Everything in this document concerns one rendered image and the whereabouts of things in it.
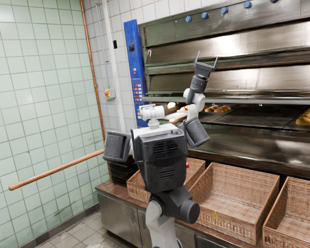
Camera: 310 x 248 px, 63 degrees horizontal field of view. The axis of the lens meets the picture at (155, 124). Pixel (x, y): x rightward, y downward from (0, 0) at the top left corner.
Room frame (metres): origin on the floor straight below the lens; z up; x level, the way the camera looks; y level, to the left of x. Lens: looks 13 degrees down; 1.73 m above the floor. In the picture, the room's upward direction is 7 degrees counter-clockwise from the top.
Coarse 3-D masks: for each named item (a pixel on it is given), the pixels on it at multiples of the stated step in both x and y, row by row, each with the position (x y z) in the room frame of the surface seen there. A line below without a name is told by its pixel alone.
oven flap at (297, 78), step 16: (288, 64) 1.67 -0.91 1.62; (304, 64) 1.61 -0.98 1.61; (160, 80) 2.41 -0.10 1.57; (176, 80) 2.28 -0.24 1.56; (208, 80) 2.05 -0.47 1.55; (224, 80) 1.95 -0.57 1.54; (240, 80) 1.86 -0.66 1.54; (256, 80) 1.78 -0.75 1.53; (272, 80) 1.71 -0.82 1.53; (288, 80) 1.64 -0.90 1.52; (304, 80) 1.58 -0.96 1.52
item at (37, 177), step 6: (174, 120) 2.23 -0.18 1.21; (180, 120) 2.27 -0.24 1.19; (102, 150) 1.64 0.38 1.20; (84, 156) 1.54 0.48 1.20; (90, 156) 1.57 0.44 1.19; (72, 162) 1.48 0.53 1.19; (78, 162) 1.50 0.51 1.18; (54, 168) 1.40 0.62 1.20; (60, 168) 1.41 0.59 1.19; (42, 174) 1.34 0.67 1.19; (48, 174) 1.36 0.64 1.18; (24, 180) 1.28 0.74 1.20; (30, 180) 1.29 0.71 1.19; (36, 180) 1.31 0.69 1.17; (12, 186) 1.22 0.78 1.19; (18, 186) 1.24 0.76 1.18
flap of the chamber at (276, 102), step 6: (210, 102) 1.87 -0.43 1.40; (216, 102) 1.84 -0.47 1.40; (222, 102) 1.80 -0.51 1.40; (228, 102) 1.77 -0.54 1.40; (234, 102) 1.74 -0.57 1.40; (240, 102) 1.71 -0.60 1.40; (246, 102) 1.69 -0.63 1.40; (252, 102) 1.66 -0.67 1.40; (258, 102) 1.63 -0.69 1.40; (264, 102) 1.60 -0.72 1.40; (270, 102) 1.58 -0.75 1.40; (276, 102) 1.55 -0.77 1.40; (282, 102) 1.53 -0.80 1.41; (288, 102) 1.51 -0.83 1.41; (294, 102) 1.48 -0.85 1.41; (300, 102) 1.46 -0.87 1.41; (306, 102) 1.44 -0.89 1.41
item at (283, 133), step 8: (160, 120) 2.43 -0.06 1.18; (168, 120) 2.39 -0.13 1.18; (208, 128) 2.06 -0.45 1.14; (216, 128) 2.01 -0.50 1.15; (224, 128) 1.96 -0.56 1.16; (232, 128) 1.92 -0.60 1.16; (240, 128) 1.87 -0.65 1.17; (248, 128) 1.83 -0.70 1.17; (256, 128) 1.79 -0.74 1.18; (264, 128) 1.76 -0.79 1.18; (272, 128) 1.74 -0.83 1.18; (280, 128) 1.71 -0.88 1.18; (288, 136) 1.64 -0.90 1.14; (296, 136) 1.60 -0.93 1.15; (304, 136) 1.57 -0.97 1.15
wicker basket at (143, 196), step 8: (192, 160) 2.15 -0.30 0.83; (200, 160) 2.09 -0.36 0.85; (192, 168) 2.13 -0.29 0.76; (200, 168) 2.00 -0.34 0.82; (136, 176) 2.18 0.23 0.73; (192, 176) 1.91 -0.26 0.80; (128, 184) 2.08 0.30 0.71; (136, 184) 2.01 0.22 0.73; (144, 184) 2.25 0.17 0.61; (184, 184) 2.15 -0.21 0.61; (192, 184) 1.91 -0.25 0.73; (128, 192) 2.09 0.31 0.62; (136, 192) 2.02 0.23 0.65; (144, 192) 1.95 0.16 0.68; (144, 200) 1.96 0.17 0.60
